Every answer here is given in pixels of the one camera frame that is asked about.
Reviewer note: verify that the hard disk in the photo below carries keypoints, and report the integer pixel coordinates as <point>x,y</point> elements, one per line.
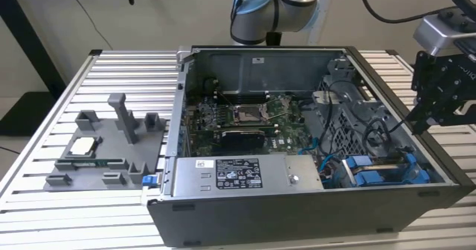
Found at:
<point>369,172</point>

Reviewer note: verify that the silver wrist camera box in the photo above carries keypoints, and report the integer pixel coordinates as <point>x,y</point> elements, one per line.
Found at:
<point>434,33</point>

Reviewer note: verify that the black stand with base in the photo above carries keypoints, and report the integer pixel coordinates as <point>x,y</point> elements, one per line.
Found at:
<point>25,113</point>

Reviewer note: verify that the black graphics card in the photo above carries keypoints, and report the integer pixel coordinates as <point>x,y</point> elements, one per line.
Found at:
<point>240,140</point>

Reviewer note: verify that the grey power supply unit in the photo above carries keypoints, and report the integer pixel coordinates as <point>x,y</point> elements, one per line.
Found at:
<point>274,174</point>

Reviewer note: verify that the CPU socket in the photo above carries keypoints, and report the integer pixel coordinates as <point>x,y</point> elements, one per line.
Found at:
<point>247,113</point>

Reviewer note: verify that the blue case latch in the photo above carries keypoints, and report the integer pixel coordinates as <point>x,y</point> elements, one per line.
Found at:
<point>148,181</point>

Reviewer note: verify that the black open PC case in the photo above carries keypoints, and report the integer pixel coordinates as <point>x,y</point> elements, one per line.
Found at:
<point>259,219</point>

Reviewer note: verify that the silver CPU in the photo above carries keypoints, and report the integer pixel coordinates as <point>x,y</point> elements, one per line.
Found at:
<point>83,146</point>

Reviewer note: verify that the thin metal locking lever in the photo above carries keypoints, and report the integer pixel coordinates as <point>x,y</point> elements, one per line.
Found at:
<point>226,98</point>

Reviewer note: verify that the grey parts rack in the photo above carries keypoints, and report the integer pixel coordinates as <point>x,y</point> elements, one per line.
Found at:
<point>111,149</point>

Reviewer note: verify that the green motherboard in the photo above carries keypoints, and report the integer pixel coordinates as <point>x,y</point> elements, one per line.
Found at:
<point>290,116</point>

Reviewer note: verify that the black table corner cap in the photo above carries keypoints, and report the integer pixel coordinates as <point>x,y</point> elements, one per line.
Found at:
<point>390,52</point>
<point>96,52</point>

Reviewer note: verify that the green RAM stick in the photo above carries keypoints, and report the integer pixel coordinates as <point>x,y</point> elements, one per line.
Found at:
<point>96,163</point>

